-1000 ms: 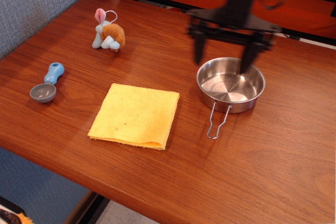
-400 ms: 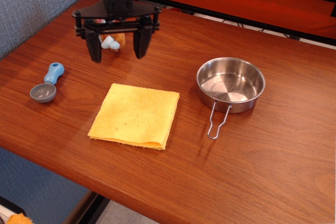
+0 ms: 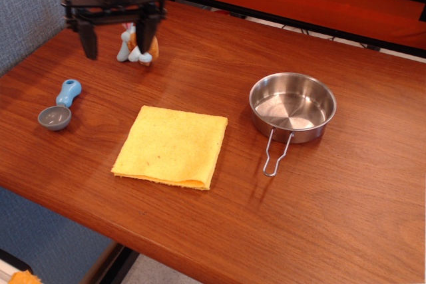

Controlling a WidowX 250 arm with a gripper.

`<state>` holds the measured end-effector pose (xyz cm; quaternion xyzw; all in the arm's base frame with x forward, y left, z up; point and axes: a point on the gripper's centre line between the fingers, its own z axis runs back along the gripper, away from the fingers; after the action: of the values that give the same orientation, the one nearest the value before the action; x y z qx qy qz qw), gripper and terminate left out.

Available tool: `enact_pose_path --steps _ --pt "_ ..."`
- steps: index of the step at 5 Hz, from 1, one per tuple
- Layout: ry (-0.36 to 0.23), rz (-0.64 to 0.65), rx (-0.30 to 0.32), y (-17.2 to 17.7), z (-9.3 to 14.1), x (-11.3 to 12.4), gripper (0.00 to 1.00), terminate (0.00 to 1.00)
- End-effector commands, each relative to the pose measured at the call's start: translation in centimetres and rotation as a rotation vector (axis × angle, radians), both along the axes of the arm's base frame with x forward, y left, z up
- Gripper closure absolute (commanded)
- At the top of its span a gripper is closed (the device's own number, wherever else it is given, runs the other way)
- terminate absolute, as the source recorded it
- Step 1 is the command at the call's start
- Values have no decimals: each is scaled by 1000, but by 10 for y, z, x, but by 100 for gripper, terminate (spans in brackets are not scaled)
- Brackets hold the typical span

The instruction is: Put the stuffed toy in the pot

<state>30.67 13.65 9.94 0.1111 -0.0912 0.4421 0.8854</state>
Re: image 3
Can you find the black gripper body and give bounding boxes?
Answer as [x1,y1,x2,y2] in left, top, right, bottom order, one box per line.
[61,0,166,31]

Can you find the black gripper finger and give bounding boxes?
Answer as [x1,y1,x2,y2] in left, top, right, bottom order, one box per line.
[78,21,97,60]
[136,18,160,53]

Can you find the plush bunny toy with carrot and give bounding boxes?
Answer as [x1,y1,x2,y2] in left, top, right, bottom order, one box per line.
[116,23,159,67]

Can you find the stainless steel pan with handle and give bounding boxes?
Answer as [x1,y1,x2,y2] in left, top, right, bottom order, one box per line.
[249,72,337,178]

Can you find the blue and grey measuring scoop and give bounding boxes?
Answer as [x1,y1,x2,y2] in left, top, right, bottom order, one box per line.
[37,79,82,131]

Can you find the folded yellow cloth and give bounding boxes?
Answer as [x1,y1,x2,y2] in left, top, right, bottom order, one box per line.
[111,106,228,190]

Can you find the orange fuzzy object at corner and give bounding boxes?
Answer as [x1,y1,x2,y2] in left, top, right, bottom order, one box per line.
[1,270,42,284]

